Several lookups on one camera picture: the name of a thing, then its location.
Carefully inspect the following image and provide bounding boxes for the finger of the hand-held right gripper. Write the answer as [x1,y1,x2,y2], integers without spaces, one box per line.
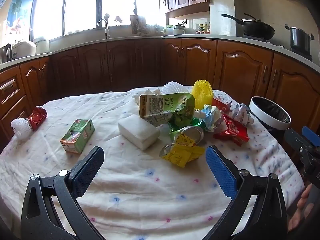
[284,127,320,180]
[301,126,320,148]

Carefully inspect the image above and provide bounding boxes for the colourful wrapper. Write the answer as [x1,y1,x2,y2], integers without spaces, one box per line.
[199,104,226,132]

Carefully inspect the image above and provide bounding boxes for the green drink carton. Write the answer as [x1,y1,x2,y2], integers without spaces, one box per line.
[60,119,96,154]

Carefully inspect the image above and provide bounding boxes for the large white foam fruit net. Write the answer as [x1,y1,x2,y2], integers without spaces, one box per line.
[160,81,191,98]

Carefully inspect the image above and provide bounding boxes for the red drink carton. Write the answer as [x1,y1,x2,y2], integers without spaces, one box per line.
[212,96,233,113]

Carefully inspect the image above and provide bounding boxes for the green drink pouch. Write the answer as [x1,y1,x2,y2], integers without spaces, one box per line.
[139,92,196,128]

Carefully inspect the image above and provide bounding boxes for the steel cooking pot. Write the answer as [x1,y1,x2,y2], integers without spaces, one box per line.
[284,24,315,55]

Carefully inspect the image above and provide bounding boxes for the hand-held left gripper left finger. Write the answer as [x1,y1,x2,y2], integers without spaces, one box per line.
[21,146,111,240]

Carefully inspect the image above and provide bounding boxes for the black wok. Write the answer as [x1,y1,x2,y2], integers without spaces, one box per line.
[221,13,276,41]

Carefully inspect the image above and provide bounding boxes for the yellow snack wrapper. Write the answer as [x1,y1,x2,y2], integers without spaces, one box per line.
[160,134,206,168]

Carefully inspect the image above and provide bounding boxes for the blue wall poster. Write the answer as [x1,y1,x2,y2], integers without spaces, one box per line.
[5,0,35,33]

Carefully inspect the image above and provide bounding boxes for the yellow foam fruit net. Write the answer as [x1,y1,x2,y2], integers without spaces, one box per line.
[191,80,214,110]

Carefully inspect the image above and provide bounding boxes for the gas stove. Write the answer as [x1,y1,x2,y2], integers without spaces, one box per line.
[243,33,313,62]

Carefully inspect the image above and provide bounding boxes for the white rice cooker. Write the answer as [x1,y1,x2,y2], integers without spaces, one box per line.
[11,40,37,59]

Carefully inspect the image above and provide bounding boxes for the green foil wrapper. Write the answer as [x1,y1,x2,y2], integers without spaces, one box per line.
[189,118,208,131]

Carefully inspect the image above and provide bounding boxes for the white foam block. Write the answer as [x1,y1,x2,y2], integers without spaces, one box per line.
[117,114,161,151]

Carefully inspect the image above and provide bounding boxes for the red foil wrapper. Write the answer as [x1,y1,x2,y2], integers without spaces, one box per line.
[27,106,48,132]

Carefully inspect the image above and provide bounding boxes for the seasoning bottles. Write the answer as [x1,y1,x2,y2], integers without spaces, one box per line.
[196,21,211,34]

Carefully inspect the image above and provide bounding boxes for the small white foam fruit net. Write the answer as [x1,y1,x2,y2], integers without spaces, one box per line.
[11,117,33,141]

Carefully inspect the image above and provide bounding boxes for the grey kitchen countertop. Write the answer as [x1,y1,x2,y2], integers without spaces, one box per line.
[0,33,320,73]

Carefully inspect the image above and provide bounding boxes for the white trash bin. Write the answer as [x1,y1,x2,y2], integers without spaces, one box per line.
[249,96,292,140]

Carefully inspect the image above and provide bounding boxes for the white container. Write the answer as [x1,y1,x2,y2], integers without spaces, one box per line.
[34,37,50,55]

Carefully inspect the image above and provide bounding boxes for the chrome faucet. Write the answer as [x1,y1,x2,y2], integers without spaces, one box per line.
[96,18,111,39]

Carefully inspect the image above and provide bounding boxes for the white paper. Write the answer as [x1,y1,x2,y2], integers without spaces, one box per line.
[134,87,163,105]

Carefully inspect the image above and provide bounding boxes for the person's right hand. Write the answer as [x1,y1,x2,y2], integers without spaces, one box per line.
[287,184,313,233]

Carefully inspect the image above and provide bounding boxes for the red snack wrapper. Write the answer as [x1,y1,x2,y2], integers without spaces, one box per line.
[212,114,250,147]

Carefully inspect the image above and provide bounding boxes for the kitchen window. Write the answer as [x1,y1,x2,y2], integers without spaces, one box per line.
[31,0,160,40]

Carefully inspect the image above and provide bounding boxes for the printed paper ball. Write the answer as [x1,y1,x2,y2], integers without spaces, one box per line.
[229,102,254,126]

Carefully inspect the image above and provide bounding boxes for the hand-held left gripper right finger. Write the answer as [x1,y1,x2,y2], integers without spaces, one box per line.
[200,145,288,240]

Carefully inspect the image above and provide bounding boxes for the green metal can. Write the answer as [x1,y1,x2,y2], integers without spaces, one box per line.
[169,126,204,146]

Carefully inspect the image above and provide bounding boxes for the wooden base cabinets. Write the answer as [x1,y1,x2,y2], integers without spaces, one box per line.
[0,38,320,165]

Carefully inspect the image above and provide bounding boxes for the dark electric kettle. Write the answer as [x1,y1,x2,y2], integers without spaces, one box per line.
[0,43,13,64]

